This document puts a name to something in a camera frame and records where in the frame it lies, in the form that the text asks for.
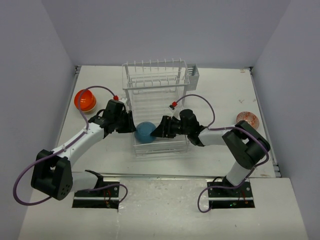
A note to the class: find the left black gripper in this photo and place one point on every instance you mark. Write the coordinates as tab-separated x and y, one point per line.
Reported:
130	127

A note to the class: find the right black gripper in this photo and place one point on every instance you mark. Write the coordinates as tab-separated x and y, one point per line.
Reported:
165	129

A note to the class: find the teal bowl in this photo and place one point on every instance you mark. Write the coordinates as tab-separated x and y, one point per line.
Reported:
143	132

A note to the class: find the orange bowl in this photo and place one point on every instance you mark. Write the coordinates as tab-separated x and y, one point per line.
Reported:
85	104
84	94

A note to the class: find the blue patterned bowl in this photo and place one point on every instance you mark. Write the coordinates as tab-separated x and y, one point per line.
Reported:
250	118

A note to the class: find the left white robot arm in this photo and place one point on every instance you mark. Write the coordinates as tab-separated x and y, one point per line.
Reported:
53	175

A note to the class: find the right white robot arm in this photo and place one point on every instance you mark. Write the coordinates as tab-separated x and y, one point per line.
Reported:
245	144

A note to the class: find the grey cutlery holder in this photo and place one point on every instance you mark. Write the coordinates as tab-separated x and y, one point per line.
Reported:
193	74

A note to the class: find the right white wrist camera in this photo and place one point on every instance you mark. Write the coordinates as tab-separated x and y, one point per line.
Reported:
172	109

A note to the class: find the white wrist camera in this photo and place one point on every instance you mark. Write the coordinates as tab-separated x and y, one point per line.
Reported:
125	100
172	109

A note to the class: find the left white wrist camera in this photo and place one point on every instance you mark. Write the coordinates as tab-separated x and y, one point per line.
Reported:
125	100

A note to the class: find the white wire dish rack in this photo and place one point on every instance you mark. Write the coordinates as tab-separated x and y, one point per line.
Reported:
150	87

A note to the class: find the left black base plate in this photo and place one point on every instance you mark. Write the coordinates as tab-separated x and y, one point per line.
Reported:
102	199

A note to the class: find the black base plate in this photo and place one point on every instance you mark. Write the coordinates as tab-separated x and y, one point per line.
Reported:
102	199
240	198

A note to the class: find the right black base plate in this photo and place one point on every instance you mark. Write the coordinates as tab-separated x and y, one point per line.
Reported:
240	198

